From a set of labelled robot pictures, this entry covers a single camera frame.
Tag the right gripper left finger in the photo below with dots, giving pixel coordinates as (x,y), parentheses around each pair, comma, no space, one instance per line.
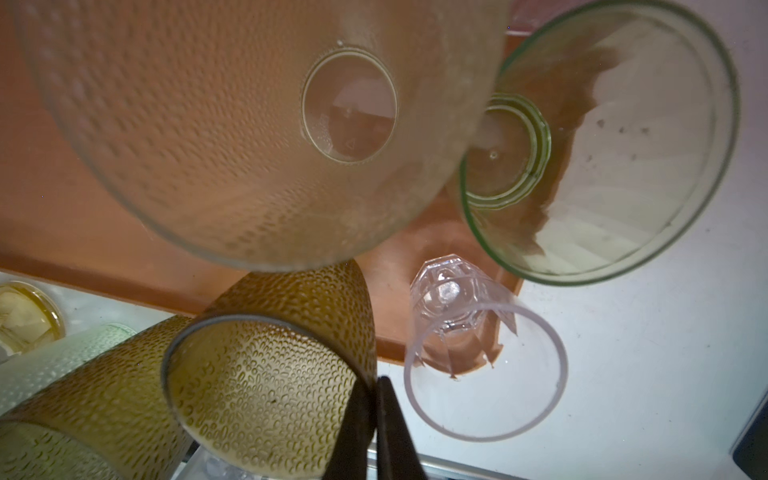
(349,455)

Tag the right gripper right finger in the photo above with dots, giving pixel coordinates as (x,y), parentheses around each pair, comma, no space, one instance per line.
(397,458)

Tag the small clear glass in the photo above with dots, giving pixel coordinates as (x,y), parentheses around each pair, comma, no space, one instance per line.
(480,366)

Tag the dark olive glass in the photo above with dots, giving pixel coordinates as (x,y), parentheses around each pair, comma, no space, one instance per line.
(107,419)

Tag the frosted pale green tumbler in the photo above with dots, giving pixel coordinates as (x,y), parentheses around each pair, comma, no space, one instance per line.
(267,135)

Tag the light green ribbed glass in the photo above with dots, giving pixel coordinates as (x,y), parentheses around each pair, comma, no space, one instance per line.
(607,134)

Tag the light green glass front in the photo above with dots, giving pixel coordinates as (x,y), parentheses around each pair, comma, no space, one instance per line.
(24,375)

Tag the yellow glass front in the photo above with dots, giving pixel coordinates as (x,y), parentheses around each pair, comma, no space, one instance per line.
(29,319)

